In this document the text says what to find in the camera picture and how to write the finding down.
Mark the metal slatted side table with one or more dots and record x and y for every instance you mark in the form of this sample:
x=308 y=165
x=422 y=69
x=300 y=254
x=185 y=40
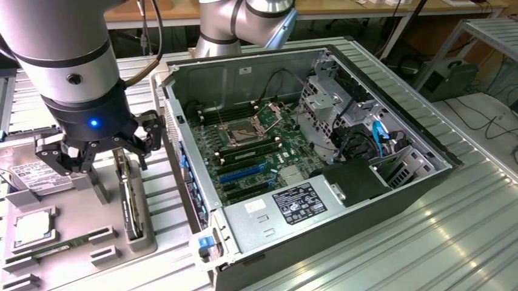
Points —
x=493 y=33

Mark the black expansion slot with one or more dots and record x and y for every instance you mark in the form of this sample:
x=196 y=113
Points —
x=247 y=195
x=239 y=168

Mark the wooden desk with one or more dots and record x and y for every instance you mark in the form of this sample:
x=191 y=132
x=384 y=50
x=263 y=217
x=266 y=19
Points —
x=177 y=12

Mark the black chair base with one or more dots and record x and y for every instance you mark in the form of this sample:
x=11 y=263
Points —
x=129 y=36

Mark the green graphics card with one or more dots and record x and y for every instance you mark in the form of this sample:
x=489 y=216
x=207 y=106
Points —
x=129 y=200

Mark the green motherboard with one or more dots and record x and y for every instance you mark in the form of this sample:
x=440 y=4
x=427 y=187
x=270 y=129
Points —
x=283 y=142

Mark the silver CPU chip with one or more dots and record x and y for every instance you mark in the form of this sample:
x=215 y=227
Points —
x=33 y=225

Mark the grey box on floor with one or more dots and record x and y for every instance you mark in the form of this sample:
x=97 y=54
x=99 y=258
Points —
x=456 y=75

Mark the black RAM slot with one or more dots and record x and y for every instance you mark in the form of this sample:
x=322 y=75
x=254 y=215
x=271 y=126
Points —
x=226 y=111
x=231 y=118

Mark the silver chipset heatsink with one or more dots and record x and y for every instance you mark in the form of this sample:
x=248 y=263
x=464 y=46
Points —
x=292 y=177

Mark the green RAM stick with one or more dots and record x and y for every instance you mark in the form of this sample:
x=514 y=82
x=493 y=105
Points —
x=52 y=250

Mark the silver metal disk bay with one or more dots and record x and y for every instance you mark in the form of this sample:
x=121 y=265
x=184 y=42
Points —
x=319 y=103

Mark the silver power supply unit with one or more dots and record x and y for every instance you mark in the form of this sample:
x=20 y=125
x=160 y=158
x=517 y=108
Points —
x=259 y=230

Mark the grey parts rack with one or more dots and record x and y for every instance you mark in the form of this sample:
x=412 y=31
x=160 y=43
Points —
x=80 y=212

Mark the blue expansion slot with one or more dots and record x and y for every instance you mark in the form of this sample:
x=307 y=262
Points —
x=243 y=174

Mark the blue case latch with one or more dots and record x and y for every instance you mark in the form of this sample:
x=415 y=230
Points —
x=204 y=242

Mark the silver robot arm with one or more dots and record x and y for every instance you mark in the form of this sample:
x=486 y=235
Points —
x=60 y=45

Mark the silver hard disk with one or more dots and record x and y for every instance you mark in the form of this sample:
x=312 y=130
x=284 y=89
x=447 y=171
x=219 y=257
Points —
x=32 y=182

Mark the metal CPU socket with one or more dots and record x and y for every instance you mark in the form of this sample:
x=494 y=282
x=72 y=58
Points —
x=243 y=133

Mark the installed black RAM stick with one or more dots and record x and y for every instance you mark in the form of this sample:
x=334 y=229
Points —
x=247 y=154

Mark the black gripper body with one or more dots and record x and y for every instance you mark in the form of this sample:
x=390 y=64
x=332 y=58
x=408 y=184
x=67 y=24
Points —
x=92 y=121

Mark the open black PC case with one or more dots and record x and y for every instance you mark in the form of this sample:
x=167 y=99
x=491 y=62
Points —
x=404 y=212

